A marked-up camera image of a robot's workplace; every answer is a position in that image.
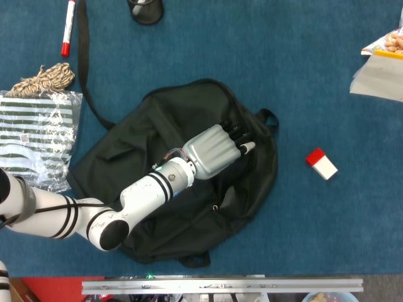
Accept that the black mesh pen holder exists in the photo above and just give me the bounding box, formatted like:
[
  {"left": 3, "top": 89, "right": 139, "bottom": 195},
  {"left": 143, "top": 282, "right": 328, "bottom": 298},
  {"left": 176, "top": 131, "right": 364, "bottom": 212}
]
[{"left": 127, "top": 0, "right": 165, "bottom": 26}]

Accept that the red and white block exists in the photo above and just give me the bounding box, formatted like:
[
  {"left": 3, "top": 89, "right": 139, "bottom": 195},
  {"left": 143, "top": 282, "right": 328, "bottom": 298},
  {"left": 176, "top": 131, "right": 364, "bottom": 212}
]
[{"left": 304, "top": 147, "right": 339, "bottom": 181}]

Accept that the white and yellow book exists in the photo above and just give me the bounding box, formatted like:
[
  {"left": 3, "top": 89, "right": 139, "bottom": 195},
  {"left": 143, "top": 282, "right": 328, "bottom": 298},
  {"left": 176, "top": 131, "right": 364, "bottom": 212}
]
[{"left": 349, "top": 50, "right": 403, "bottom": 103}]

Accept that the black fabric backpack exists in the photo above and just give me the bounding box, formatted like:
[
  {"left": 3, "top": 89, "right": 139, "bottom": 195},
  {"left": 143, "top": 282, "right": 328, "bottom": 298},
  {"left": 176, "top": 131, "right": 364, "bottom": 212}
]
[{"left": 66, "top": 0, "right": 280, "bottom": 268}]

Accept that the red-capped white marker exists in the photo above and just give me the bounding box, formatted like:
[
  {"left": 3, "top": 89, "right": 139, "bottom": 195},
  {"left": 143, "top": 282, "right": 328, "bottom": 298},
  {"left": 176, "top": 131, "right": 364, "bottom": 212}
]
[{"left": 60, "top": 0, "right": 77, "bottom": 58}]

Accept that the light blue bowl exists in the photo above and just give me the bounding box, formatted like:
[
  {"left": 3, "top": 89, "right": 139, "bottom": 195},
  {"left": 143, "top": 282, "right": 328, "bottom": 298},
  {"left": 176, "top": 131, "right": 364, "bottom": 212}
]
[{"left": 302, "top": 291, "right": 360, "bottom": 302}]

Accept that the aluminium rail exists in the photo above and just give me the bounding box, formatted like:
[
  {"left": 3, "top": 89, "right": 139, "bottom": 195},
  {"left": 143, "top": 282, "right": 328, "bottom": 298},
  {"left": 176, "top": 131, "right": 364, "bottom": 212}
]
[{"left": 81, "top": 276, "right": 365, "bottom": 296}]

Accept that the blue table cover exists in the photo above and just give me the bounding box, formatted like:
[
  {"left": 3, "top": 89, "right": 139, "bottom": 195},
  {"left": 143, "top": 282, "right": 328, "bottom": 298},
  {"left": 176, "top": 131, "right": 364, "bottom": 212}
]
[{"left": 0, "top": 0, "right": 403, "bottom": 278}]

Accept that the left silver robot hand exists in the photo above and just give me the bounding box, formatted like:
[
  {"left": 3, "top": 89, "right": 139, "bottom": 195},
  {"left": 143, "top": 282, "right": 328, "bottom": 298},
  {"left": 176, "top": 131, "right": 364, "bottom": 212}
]
[{"left": 181, "top": 119, "right": 256, "bottom": 181}]

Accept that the beige rope bundle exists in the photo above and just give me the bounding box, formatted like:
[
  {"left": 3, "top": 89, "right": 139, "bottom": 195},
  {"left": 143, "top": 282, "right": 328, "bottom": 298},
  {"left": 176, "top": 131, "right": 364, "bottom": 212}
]
[{"left": 6, "top": 62, "right": 76, "bottom": 98}]

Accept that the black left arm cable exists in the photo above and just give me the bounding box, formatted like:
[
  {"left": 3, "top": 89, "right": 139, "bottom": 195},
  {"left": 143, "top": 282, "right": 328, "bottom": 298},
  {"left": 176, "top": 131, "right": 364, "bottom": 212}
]
[{"left": 0, "top": 201, "right": 105, "bottom": 230}]

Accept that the peanut snack bag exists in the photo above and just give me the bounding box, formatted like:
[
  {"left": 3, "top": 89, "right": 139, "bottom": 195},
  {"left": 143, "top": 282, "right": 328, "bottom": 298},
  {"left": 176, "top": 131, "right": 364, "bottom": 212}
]
[{"left": 361, "top": 26, "right": 403, "bottom": 57}]

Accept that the striped cloth in plastic bag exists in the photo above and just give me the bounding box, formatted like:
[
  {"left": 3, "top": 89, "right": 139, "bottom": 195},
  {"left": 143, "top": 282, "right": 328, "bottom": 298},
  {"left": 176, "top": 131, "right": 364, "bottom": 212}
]
[{"left": 0, "top": 90, "right": 83, "bottom": 193}]

